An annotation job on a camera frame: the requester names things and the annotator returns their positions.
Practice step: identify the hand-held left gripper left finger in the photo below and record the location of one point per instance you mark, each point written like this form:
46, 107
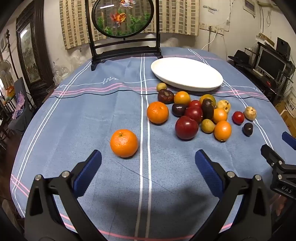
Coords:
89, 171

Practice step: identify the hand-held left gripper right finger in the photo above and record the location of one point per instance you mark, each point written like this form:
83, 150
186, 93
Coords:
207, 171

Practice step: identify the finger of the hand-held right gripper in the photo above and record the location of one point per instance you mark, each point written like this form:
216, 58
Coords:
290, 140
269, 154

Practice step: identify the small smooth orange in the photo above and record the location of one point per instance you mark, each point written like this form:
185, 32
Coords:
219, 115
222, 130
182, 98

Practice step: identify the orange mandarin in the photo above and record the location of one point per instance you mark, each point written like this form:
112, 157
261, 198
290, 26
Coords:
124, 143
158, 112

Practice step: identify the beige pomegranate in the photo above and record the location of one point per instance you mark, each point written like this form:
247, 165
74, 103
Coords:
250, 113

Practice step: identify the red cherry tomato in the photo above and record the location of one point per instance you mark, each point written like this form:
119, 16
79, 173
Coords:
238, 117

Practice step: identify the red plum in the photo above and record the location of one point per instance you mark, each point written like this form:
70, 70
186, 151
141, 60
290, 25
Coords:
186, 127
193, 114

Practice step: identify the yellow spotted pear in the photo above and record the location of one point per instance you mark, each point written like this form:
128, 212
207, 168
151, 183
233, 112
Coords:
223, 105

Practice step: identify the white oval plate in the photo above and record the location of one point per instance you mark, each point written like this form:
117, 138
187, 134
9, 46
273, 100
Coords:
186, 74

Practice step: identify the person's right hand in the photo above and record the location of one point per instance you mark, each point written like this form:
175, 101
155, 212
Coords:
277, 205

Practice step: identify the white bucket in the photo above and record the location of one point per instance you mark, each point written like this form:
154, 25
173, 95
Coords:
291, 104

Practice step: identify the small yellow-green loquat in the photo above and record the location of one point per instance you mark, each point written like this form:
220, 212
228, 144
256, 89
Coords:
207, 125
161, 87

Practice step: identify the black computer desk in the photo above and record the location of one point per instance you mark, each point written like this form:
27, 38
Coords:
266, 88

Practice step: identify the blue striped tablecloth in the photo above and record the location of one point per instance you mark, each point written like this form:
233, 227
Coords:
92, 111

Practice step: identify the dark brown passion fruit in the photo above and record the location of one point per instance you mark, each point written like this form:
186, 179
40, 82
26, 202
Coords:
165, 96
207, 109

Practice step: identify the dark purple plum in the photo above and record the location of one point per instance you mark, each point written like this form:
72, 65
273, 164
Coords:
178, 109

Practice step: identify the yellow-green plum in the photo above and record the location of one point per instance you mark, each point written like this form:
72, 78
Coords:
208, 96

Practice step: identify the computer monitor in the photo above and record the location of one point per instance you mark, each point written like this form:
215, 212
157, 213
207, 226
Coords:
270, 62

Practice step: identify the dark chair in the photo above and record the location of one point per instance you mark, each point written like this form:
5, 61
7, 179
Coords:
22, 120

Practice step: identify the black speaker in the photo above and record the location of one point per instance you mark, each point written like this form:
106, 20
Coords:
283, 45

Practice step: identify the purple cloth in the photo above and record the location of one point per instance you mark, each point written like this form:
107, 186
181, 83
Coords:
18, 104

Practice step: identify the black hat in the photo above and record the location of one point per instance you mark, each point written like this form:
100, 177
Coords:
239, 56

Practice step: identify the clear plastic wrap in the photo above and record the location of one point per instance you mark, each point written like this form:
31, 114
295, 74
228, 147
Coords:
74, 60

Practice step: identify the white standing fan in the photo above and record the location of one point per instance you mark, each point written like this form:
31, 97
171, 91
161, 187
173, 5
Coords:
4, 74

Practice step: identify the dark wood framed painting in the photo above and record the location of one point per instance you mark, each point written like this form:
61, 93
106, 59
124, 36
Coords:
27, 53

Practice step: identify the beige plaid curtain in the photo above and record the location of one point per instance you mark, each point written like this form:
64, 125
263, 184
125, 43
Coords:
74, 27

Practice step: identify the round goldfish screen black stand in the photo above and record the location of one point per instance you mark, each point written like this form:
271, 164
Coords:
122, 20

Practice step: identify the white wall outlet strip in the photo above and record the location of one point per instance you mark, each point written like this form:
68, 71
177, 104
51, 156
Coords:
211, 28

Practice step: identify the white wall box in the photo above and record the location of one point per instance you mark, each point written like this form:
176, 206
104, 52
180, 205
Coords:
249, 7

